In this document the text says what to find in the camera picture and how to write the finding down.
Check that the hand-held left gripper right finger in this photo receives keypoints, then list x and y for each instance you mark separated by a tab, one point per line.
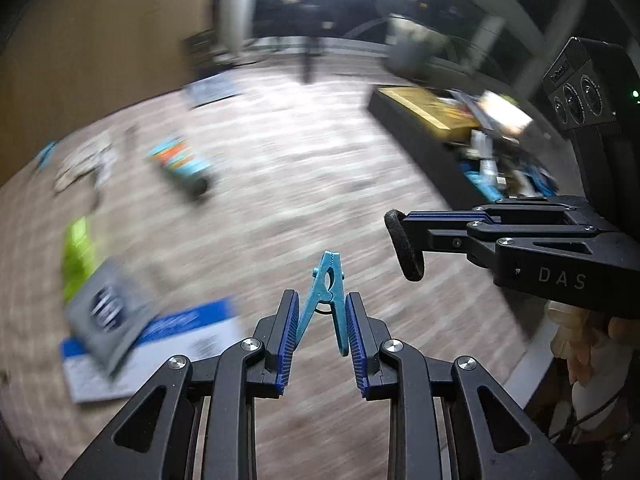
357	345

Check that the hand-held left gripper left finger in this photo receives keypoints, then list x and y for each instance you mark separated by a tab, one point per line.
287	340

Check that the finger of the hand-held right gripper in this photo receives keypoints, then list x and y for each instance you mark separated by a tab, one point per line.
450	241
525	212

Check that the blue clothespin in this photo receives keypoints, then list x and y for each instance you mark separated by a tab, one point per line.
327	280

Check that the black tray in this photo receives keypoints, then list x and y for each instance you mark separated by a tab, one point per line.
400	115

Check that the blue packet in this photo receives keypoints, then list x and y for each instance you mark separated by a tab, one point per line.
487	185

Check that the blue and white card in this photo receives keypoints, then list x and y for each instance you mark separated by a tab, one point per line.
200	340

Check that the glossy reflective packet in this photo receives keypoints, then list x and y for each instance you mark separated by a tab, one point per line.
505	110

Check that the yellow tea box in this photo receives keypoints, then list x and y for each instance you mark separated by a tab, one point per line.
425	105

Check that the checked tablecloth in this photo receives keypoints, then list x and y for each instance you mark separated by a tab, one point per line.
300	185

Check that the grey foil packet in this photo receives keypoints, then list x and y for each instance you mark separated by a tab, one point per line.
107	310

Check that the colourful tube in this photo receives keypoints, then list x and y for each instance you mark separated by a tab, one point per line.
177	160

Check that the black tripod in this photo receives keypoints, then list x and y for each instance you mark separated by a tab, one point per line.
307	65

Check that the grey sachet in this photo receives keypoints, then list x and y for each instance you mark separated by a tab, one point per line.
212	91

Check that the crumpled white paper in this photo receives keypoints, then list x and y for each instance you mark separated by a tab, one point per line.
85	157

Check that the beige wooden panel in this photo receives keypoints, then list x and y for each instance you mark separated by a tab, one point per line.
100	60

